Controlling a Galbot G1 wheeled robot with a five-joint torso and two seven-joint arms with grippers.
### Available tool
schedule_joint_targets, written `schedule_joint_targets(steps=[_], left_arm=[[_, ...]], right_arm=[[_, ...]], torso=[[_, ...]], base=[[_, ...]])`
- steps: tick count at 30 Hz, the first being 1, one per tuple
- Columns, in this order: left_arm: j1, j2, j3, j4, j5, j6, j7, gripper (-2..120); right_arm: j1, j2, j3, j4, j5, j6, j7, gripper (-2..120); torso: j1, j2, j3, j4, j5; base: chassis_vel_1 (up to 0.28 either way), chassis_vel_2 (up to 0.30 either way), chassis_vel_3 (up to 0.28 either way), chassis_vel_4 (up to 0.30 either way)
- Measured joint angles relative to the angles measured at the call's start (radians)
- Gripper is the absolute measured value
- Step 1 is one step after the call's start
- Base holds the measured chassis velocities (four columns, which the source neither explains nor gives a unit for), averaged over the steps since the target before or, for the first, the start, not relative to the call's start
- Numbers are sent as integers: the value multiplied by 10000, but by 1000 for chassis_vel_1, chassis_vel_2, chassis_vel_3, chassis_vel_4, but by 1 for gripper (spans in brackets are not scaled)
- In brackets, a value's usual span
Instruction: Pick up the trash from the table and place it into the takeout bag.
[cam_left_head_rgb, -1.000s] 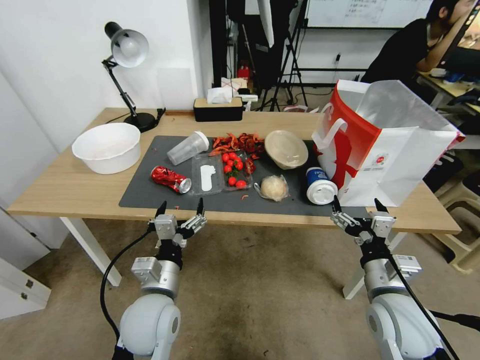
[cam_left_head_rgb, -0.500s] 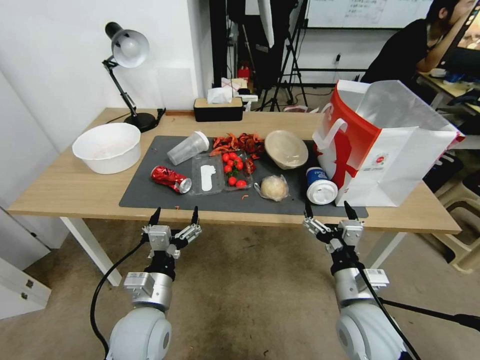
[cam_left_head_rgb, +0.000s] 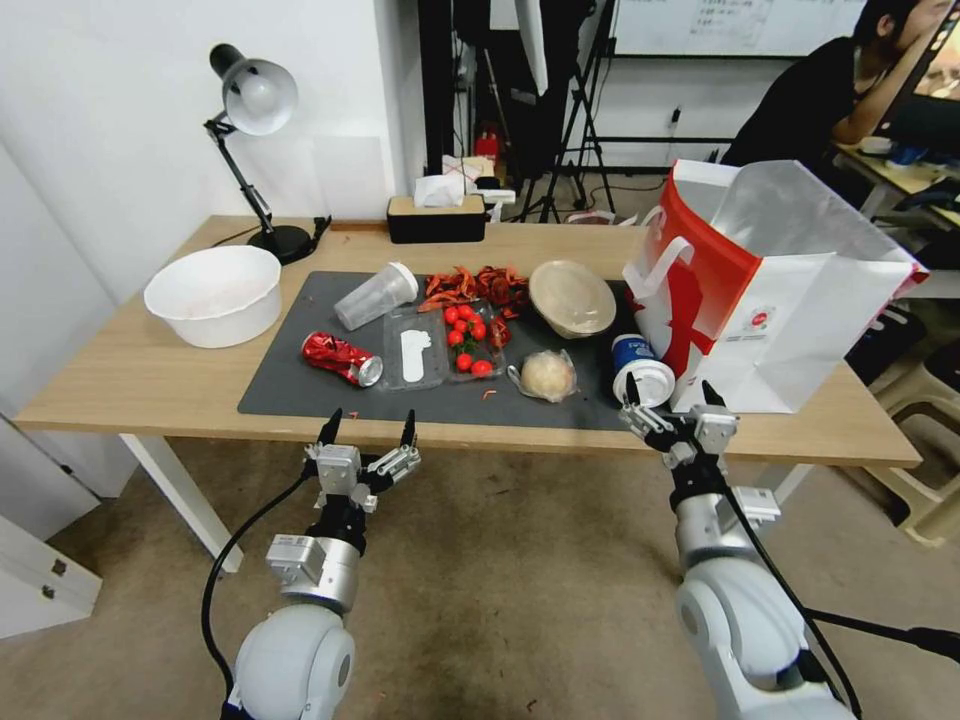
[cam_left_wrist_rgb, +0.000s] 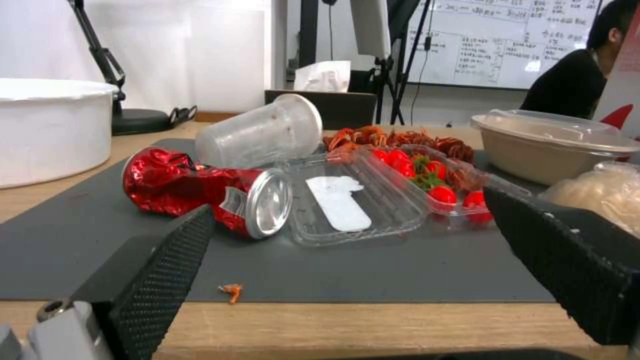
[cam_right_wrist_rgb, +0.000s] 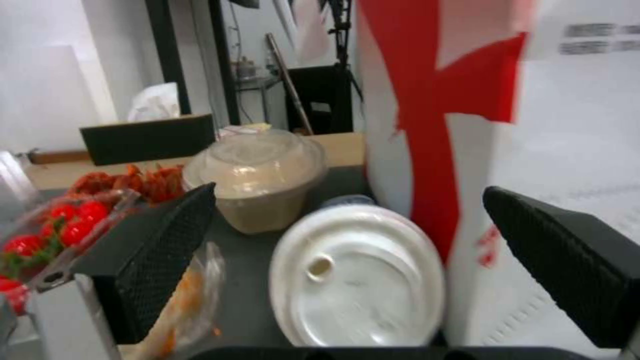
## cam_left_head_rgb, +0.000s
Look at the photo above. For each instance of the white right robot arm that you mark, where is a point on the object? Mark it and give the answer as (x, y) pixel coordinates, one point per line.
(735, 607)

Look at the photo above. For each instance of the clear plastic cup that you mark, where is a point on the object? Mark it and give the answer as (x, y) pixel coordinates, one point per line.
(371, 296)

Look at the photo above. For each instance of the white tissue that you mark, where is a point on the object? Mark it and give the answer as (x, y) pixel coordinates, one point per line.
(436, 191)

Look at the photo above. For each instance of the paper bowl with clear lid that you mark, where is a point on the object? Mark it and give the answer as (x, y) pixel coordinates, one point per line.
(574, 296)

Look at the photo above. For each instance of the cardboard box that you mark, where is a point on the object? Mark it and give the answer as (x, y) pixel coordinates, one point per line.
(472, 169)

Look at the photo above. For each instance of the clear disposable takeout box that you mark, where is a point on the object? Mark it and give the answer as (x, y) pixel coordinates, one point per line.
(412, 352)

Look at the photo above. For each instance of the person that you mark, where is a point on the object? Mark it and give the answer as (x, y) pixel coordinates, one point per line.
(802, 97)

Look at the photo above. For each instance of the black tissue box wooden lid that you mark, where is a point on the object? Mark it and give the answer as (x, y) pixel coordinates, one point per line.
(435, 221)

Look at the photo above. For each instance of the crushed red soda can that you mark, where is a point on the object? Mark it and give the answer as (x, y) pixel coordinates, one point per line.
(337, 356)

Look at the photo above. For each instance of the black desk lamp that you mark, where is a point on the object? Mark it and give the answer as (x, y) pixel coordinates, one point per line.
(259, 94)

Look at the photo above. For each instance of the white cabinet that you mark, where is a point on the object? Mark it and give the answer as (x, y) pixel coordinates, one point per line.
(37, 540)

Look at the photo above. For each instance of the whiteboard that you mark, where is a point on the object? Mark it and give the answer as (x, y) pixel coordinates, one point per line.
(735, 26)

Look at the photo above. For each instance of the red crayfish shell pile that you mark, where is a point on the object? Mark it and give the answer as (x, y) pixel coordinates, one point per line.
(504, 289)
(450, 289)

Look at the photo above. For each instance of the blue and white paper cup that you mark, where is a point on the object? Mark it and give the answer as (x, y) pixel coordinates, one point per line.
(637, 360)

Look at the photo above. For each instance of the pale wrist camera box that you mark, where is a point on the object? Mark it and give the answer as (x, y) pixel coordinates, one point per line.
(339, 469)
(716, 431)

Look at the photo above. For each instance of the dark grey table mat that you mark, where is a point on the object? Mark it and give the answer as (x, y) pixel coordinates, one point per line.
(315, 397)

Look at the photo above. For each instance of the computer monitor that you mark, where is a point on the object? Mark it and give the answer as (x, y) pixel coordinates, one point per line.
(934, 82)

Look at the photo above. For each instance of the black tripod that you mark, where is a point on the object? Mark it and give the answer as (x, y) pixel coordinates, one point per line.
(589, 142)

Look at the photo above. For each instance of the white plastic bowl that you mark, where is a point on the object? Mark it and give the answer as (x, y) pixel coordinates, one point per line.
(214, 296)

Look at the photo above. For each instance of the wooden table with white legs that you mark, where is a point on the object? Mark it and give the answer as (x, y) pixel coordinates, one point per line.
(150, 367)

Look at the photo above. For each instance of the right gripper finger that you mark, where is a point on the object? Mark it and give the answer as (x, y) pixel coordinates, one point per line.
(709, 396)
(646, 424)

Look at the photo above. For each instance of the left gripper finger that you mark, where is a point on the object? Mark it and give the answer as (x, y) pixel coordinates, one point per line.
(331, 431)
(405, 435)

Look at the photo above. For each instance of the beige plastic stool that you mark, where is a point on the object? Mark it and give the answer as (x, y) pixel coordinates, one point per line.
(930, 450)

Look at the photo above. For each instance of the bun in clear plastic bag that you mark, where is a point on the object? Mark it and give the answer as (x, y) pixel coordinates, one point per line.
(547, 375)

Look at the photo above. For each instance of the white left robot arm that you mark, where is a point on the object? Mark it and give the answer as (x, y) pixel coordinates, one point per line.
(300, 660)

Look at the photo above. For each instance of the red and white delivery bag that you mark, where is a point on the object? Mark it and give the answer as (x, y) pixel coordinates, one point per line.
(757, 330)

